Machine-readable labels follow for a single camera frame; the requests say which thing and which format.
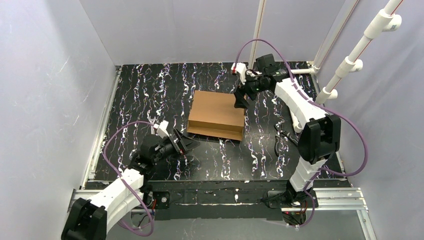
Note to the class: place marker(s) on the brown cardboard box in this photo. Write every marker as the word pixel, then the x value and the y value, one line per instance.
pixel 213 114

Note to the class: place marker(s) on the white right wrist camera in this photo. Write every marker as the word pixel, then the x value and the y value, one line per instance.
pixel 239 69

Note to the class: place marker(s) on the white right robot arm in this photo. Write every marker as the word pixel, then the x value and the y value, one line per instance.
pixel 319 131

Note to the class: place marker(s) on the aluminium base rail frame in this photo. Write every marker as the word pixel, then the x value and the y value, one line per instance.
pixel 247 199

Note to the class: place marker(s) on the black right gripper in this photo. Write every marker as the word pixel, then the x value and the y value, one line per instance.
pixel 244 88

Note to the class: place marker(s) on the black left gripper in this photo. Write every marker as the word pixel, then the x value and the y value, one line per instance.
pixel 178 141

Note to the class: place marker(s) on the white PVC camera pole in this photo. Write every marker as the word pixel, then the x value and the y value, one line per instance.
pixel 386 20

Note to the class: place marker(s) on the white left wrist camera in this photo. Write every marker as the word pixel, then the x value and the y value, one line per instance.
pixel 161 129

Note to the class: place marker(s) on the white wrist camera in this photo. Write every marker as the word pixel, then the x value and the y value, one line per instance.
pixel 161 129
pixel 239 69

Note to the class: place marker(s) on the black handled pliers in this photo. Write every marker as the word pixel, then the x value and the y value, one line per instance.
pixel 282 139

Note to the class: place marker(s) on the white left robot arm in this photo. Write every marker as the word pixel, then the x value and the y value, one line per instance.
pixel 92 218

